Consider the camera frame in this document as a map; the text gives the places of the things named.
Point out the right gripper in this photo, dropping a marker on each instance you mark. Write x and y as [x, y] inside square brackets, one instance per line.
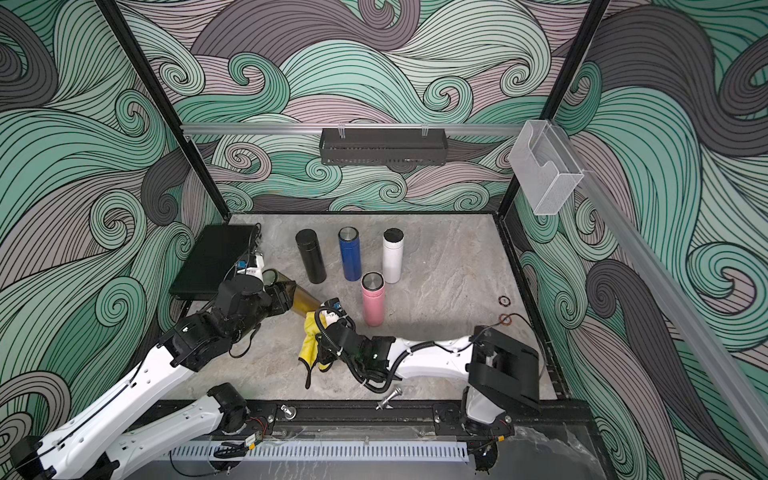
[326, 355]

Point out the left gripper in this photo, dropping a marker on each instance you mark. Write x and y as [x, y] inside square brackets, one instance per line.
[280, 301]

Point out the gold thermos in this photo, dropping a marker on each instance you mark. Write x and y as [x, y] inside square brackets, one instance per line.
[304, 302]

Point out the yellow cleaning cloth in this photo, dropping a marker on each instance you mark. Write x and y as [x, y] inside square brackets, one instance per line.
[310, 356]

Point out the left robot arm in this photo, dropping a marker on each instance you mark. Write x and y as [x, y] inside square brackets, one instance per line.
[100, 442]

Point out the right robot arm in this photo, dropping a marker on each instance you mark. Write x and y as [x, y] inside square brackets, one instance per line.
[501, 374]

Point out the black thermos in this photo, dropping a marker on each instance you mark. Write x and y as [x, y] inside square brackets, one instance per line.
[310, 253]

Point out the pink thermos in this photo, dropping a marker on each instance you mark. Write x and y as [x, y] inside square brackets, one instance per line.
[373, 298]

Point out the blue thermos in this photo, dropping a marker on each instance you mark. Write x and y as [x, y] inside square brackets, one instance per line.
[349, 243]

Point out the white thermos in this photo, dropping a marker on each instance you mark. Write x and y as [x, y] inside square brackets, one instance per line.
[392, 254]

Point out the black case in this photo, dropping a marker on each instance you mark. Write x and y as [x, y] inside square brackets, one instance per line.
[215, 252]

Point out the silver bolt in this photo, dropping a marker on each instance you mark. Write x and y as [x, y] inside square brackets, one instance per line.
[385, 403]

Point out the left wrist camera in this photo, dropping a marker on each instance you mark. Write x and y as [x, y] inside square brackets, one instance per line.
[251, 264]

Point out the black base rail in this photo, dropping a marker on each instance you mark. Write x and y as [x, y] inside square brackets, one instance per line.
[441, 417]

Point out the black wall shelf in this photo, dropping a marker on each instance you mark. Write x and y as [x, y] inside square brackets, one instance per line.
[383, 146]

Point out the white slotted cable duct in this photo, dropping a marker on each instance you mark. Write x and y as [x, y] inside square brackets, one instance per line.
[306, 450]

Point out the clear plastic wall holder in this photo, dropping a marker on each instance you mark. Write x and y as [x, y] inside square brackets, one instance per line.
[545, 164]

